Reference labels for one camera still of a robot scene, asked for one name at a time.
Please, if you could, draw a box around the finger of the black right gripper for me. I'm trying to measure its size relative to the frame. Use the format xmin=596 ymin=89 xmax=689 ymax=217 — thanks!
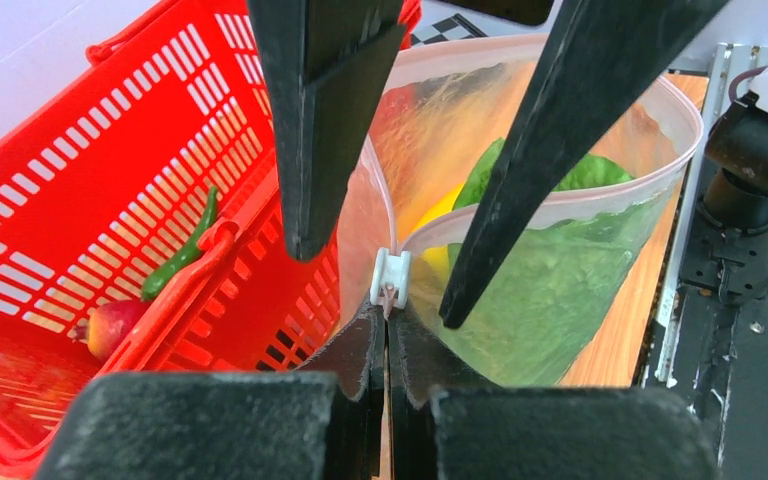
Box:
xmin=247 ymin=1 xmax=406 ymax=262
xmin=439 ymin=0 xmax=726 ymax=329

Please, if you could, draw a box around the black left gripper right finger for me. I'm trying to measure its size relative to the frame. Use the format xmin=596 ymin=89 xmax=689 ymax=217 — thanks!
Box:
xmin=387 ymin=308 xmax=719 ymax=479

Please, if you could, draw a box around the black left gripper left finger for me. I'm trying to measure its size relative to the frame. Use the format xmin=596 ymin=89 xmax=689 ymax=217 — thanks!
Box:
xmin=36 ymin=302 xmax=385 ymax=479

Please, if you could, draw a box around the clear zip top bag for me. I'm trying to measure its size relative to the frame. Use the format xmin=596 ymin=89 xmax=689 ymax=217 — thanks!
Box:
xmin=337 ymin=34 xmax=702 ymax=387

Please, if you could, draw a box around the yellow lemon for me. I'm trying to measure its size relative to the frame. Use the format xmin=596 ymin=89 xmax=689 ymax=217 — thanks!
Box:
xmin=405 ymin=182 xmax=464 ymax=280

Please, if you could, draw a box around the green white napa cabbage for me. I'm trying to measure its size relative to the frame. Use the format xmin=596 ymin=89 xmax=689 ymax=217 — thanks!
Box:
xmin=417 ymin=135 xmax=670 ymax=389

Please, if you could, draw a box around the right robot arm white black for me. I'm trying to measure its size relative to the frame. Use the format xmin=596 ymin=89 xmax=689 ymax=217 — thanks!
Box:
xmin=248 ymin=1 xmax=768 ymax=329

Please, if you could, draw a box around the black white checkerboard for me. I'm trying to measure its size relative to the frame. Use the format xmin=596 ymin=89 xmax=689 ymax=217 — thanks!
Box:
xmin=412 ymin=13 xmax=487 ymax=46

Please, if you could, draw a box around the green chili pepper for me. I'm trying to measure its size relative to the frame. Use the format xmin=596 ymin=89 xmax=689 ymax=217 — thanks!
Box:
xmin=140 ymin=186 xmax=219 ymax=301

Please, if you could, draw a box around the red apple left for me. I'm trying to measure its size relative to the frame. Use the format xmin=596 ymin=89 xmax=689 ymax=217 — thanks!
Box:
xmin=74 ymin=299 xmax=150 ymax=362

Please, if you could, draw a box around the red plastic shopping basket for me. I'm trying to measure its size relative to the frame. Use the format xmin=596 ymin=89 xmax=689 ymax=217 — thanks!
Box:
xmin=0 ymin=0 xmax=425 ymax=480

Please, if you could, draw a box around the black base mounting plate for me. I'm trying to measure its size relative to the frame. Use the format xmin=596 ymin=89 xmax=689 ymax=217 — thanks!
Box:
xmin=642 ymin=198 xmax=768 ymax=480

